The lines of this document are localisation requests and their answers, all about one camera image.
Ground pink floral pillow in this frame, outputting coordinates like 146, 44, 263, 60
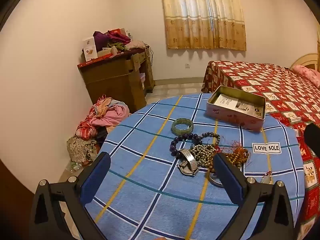
292, 65, 320, 88

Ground brown wooden bead string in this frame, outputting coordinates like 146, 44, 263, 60
207, 147, 250, 173

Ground flat red box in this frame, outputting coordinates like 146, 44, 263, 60
77, 54, 113, 68

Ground cream bed headboard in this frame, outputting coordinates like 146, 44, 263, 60
290, 53, 320, 70

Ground dark mixed bead bracelet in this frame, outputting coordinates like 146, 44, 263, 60
199, 132, 221, 147

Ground white cardboard box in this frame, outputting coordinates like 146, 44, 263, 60
82, 37, 98, 62

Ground blue plaid tablecloth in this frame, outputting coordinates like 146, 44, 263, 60
84, 93, 307, 240

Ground green jade bangle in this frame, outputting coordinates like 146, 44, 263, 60
171, 118, 194, 134

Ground silver key ring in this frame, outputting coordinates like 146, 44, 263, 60
209, 174, 225, 188

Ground red tassel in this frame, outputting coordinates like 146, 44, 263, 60
220, 141, 244, 153

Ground maroon cloth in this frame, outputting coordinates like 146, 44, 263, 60
107, 30, 132, 44

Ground pale pink cloth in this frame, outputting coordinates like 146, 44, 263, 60
125, 40, 147, 51

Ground purple bead bracelet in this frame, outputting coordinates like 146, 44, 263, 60
170, 133, 203, 156

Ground cables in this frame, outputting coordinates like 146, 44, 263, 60
146, 44, 154, 66

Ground pile of clothes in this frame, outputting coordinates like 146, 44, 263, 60
66, 94, 130, 166

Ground red string pendant charm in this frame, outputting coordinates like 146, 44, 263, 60
261, 171, 273, 184

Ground pearl bead necklace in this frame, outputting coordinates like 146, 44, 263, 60
190, 144, 217, 167

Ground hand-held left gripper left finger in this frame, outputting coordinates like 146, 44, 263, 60
29, 152, 112, 240

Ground silver metal band watch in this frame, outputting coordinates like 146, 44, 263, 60
177, 148, 200, 177

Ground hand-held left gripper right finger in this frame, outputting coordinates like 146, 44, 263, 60
213, 152, 295, 240

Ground printed paper leaflet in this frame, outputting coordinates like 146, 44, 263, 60
212, 94, 264, 117

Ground purple cloth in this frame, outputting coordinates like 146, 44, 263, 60
93, 31, 111, 52

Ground brown wooden cabinet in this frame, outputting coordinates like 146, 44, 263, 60
77, 46, 155, 113

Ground red patchwork bear blanket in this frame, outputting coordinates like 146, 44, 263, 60
201, 60, 320, 240

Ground beige patterned curtain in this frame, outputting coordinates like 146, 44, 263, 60
159, 0, 247, 51

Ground pink metal tin box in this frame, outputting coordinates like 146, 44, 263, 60
206, 85, 266, 132

